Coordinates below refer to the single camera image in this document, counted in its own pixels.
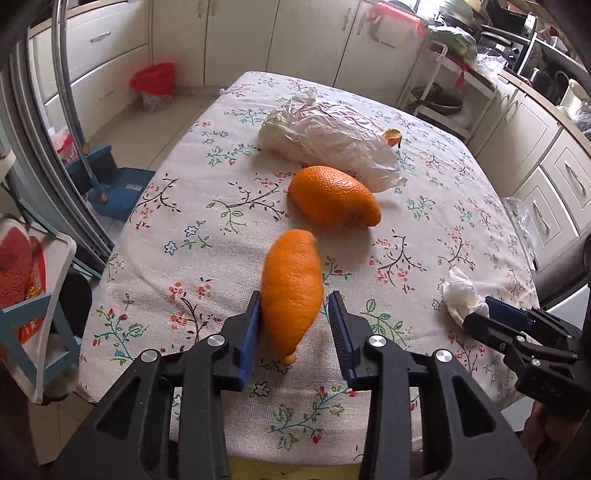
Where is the blue folding chair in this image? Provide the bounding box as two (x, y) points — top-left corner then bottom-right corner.
(1, 194), (81, 404)

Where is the blue broom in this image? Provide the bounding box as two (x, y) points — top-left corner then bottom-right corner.
(51, 0), (116, 203)

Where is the white plastic bag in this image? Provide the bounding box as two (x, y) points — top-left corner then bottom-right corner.
(259, 87), (407, 193)

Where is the orange peel on table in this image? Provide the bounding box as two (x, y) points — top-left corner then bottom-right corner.
(287, 166), (382, 227)

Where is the red cloth on cabinet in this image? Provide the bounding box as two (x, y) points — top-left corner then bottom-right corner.
(369, 2), (426, 35)

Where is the red white cushion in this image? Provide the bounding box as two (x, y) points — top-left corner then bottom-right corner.
(0, 218), (77, 405)

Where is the large orange peel piece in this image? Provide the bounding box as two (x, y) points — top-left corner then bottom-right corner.
(260, 229), (324, 365)

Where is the small orange peel scrap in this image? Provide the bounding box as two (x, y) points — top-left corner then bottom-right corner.
(383, 129), (403, 148)

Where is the dark wok pan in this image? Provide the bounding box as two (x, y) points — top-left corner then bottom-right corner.
(408, 84), (463, 116)

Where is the white kettle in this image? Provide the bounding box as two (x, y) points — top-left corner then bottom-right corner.
(557, 78), (590, 120)

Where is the white kitchen cart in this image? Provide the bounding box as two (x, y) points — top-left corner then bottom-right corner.
(397, 41), (498, 142)

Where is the red-lined trash bin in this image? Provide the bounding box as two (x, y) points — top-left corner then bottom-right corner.
(130, 62), (176, 112)

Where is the floral tablecloth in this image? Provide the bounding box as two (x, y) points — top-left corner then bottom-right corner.
(79, 72), (538, 465)

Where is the clear plastic bag on drawer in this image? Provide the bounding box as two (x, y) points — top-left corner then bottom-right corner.
(502, 197), (539, 272)

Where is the white tissue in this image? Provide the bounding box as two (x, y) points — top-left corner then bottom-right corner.
(442, 266), (489, 328)

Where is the blue dustpan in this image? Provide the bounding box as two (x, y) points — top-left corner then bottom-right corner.
(88, 168), (154, 222)

